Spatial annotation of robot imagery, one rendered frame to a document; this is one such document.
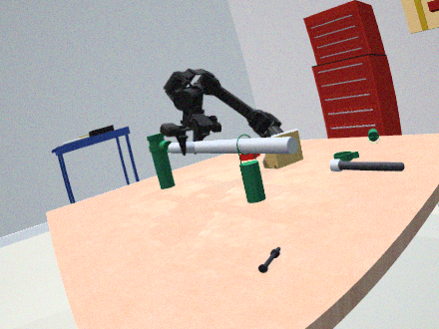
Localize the black carriage bolt with nut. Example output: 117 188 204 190
258 246 280 273

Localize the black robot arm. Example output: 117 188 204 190
164 69 284 139

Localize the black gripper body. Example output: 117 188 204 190
160 107 221 138

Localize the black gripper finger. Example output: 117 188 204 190
193 130 210 142
176 135 188 156

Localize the green cup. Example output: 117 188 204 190
149 141 172 153

